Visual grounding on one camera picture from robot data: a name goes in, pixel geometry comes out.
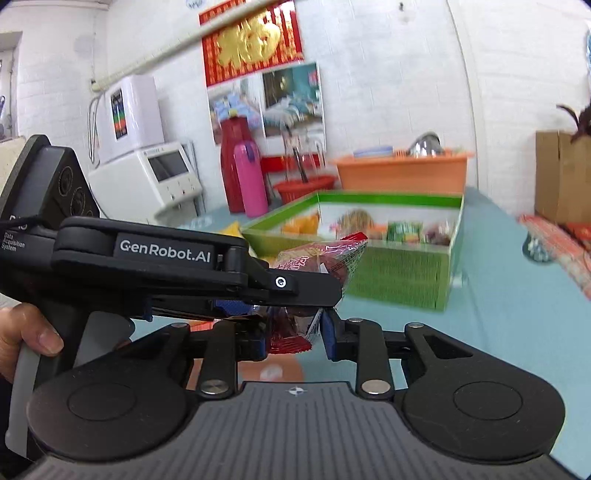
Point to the yellow chips bag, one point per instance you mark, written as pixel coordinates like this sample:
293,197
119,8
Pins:
302,225

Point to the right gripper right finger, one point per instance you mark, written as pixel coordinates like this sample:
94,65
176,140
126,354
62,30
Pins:
365,343

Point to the green cardboard box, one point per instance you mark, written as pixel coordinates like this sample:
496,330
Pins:
412,274

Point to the orange clear nut packet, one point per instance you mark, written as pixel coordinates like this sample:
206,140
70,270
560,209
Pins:
378,232

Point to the glass pitcher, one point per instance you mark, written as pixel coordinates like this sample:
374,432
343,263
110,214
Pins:
304,155

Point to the bedding poster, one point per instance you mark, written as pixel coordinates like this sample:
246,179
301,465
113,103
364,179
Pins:
292,101

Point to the orange plastic tub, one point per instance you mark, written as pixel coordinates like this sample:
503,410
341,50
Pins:
438,175

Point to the brown cardboard box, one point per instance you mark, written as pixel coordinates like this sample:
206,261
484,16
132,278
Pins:
562,192

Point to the red plastic basin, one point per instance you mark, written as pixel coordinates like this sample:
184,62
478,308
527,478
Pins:
291,190

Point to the dark feather decoration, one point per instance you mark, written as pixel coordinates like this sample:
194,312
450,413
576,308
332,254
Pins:
582,121

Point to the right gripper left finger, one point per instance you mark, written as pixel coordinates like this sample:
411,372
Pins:
220,350

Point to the person's left hand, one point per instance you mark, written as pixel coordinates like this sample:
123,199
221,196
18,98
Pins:
24,324

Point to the pink-edged clear snack bag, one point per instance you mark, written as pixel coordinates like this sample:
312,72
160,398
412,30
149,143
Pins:
352,222

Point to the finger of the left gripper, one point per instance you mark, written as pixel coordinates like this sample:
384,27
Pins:
253,282
231,309

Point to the green snack packet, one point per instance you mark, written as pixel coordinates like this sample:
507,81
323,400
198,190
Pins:
404,232

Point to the blue lidded tin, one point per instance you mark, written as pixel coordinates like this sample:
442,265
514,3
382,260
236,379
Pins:
378,151

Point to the white water purifier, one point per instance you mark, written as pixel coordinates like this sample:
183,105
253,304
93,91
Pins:
128,118

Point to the white screen appliance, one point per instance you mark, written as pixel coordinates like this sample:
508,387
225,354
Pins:
154,186

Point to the red gold wall banner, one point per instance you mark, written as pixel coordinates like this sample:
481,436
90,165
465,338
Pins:
266,39

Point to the pink thermos bottle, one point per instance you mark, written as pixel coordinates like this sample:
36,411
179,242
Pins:
250,177

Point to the red dates snack bag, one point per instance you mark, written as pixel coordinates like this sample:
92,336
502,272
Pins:
322,270

